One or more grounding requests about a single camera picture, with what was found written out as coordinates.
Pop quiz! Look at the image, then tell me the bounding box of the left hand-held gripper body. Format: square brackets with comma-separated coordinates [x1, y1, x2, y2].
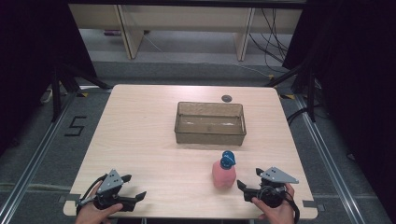
[92, 169, 129, 213]

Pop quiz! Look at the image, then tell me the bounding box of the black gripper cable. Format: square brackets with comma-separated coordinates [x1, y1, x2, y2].
[257, 185, 301, 224]
[76, 174, 108, 217]

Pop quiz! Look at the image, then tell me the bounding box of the white wooden desk frame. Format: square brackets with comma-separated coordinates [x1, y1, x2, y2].
[68, 3, 304, 63]

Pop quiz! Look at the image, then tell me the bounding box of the grey tape strip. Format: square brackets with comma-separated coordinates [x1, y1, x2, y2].
[58, 193, 82, 203]
[302, 200, 325, 213]

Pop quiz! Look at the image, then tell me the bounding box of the person's left hand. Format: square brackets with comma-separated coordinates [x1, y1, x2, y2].
[74, 181, 124, 224]

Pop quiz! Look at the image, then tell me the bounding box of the black metal stand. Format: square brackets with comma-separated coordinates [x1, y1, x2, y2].
[50, 61, 114, 123]
[263, 61, 318, 123]

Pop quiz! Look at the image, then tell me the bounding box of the black curtain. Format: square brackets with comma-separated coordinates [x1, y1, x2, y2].
[0, 0, 98, 157]
[281, 0, 396, 217]

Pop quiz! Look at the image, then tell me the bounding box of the thick black floor cable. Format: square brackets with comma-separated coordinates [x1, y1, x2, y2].
[286, 105, 321, 126]

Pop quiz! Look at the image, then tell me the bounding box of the person's right hand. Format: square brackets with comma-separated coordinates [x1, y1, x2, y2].
[250, 182, 296, 224]

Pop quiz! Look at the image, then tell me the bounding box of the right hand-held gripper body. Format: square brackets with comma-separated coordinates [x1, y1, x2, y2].
[255, 166, 300, 209]

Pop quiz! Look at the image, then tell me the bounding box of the grey floor cable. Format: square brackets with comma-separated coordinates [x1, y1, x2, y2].
[0, 182, 73, 192]

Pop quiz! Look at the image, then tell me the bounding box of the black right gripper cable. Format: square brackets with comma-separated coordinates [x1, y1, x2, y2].
[257, 185, 301, 224]

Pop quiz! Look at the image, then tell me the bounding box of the clear brown plastic box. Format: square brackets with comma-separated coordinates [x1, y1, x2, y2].
[174, 101, 248, 147]

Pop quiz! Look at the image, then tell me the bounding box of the metal floor rail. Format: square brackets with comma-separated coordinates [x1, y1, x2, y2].
[293, 94, 368, 224]
[0, 89, 80, 224]

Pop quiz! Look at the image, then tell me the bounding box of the pink bottle with blue cap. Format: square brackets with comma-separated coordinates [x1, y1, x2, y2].
[211, 150, 237, 189]

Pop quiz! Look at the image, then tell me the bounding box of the bundle of black cables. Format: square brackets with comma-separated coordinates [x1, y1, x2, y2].
[247, 7, 290, 75]

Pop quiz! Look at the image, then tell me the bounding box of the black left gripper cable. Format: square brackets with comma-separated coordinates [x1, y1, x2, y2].
[76, 174, 108, 217]

